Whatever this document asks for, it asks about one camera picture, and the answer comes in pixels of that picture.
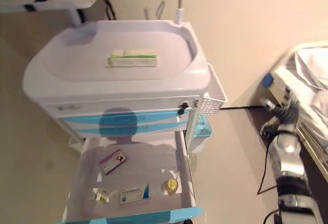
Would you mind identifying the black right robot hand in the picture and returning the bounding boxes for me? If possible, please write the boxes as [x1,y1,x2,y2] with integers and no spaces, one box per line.
[260,98,300,139]

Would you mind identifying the white blue cart drawer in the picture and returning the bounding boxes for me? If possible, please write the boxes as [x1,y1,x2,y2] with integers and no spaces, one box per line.
[64,123,189,135]
[56,111,193,127]
[61,130,203,224]

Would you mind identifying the white green medicine box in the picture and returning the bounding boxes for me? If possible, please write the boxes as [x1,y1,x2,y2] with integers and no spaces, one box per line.
[105,48,158,68]

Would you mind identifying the white blue medicine box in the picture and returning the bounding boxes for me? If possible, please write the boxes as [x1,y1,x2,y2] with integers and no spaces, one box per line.
[118,182,152,205]

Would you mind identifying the purple white medicine box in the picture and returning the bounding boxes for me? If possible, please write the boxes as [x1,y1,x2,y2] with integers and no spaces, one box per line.
[99,149,129,175]

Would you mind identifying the blue tape patch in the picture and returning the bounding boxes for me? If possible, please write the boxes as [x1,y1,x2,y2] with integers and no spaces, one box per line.
[262,74,274,88]

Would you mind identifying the white bed sheet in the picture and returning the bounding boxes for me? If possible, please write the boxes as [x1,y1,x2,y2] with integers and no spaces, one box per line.
[271,47,328,132]

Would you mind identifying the white perforated side basket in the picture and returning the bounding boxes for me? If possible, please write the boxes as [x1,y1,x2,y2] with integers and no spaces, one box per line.
[199,64,229,118]

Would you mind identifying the gold cap bottle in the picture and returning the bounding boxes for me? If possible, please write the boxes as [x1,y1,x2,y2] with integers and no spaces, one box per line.
[162,178,179,196]

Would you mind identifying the metal IV pole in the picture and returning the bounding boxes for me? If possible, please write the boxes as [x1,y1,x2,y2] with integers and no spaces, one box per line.
[175,0,186,26]

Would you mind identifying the small blister pack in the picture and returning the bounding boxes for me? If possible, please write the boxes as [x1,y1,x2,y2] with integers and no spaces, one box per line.
[89,188,110,205]

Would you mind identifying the white medical cart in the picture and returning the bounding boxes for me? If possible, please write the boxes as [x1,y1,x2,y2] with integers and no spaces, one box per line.
[22,20,229,224]

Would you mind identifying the white hospital bed frame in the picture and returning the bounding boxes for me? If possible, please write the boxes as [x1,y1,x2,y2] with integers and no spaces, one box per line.
[261,43,328,173]

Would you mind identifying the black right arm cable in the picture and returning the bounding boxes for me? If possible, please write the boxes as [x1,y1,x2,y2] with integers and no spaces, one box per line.
[257,131,277,195]

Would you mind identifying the black wall cables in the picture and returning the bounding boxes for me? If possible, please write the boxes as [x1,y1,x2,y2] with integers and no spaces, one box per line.
[76,0,117,25]

